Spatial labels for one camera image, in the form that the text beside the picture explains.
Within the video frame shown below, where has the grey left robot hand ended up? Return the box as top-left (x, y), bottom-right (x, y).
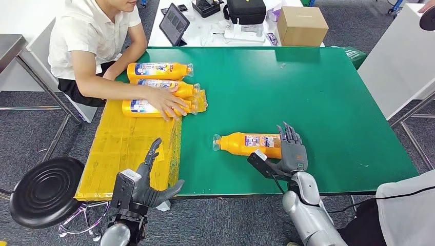
top-left (130, 137), bottom-right (185, 209)

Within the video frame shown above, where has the person's hand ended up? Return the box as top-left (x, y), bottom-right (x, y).
top-left (417, 0), bottom-right (435, 14)

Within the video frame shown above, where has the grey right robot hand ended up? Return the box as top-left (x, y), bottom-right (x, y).
top-left (263, 122), bottom-right (309, 178)

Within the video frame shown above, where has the orange detergent bottle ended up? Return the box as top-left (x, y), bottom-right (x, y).
top-left (130, 79), bottom-right (201, 99)
top-left (122, 99), bottom-right (200, 118)
top-left (126, 62), bottom-right (194, 81)
top-left (212, 131), bottom-right (283, 159)

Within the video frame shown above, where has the black round disc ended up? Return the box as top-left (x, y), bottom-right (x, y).
top-left (419, 5), bottom-right (435, 32)

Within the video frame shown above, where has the yellow taped cardboard sheet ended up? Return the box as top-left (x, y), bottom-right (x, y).
top-left (74, 89), bottom-right (208, 201)

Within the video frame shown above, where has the green bin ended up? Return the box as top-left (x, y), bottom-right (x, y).
top-left (331, 46), bottom-right (368, 70)

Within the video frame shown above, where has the black round stool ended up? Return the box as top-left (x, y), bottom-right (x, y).
top-left (9, 156), bottom-right (110, 243)

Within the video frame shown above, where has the brown cardboard box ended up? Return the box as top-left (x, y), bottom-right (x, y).
top-left (276, 6), bottom-right (330, 48)

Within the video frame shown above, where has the white power strip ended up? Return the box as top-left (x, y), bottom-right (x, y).
top-left (224, 24), bottom-right (266, 44)

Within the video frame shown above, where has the purple packet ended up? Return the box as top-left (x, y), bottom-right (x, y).
top-left (266, 7), bottom-right (282, 22)

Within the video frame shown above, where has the black carry case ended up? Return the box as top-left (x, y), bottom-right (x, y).
top-left (223, 0), bottom-right (267, 26)

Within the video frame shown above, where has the seated person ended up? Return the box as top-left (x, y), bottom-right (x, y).
top-left (47, 0), bottom-right (189, 122)

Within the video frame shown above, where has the black tablet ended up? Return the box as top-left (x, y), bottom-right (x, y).
top-left (159, 3), bottom-right (191, 47)

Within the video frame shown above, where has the black tray box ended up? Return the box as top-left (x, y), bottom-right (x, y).
top-left (191, 0), bottom-right (226, 18)

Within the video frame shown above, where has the black phone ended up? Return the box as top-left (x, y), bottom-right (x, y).
top-left (161, 4), bottom-right (189, 15)

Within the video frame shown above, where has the steel table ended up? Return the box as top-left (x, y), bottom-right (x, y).
top-left (0, 34), bottom-right (82, 201)

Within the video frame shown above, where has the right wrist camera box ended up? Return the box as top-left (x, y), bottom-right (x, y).
top-left (247, 149), bottom-right (293, 180)

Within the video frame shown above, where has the black cable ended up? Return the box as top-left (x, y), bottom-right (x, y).
top-left (328, 184), bottom-right (435, 215)

